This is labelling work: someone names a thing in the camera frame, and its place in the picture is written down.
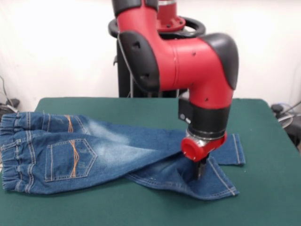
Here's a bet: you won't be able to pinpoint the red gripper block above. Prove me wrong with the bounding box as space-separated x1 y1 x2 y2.
180 133 228 181

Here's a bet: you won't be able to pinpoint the blue denim jeans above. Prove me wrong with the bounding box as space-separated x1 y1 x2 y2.
0 112 246 201

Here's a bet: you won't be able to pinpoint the dark green table cloth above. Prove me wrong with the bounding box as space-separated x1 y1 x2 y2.
0 97 301 226

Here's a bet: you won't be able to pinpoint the black office chair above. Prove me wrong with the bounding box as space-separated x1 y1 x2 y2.
270 103 301 153

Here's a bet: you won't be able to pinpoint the light blue cable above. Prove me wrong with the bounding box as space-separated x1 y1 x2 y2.
277 101 297 111

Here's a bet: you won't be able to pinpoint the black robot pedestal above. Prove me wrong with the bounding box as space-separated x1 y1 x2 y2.
108 15 207 98

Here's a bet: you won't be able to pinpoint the black cable tangle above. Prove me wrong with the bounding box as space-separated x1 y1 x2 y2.
0 75 21 113

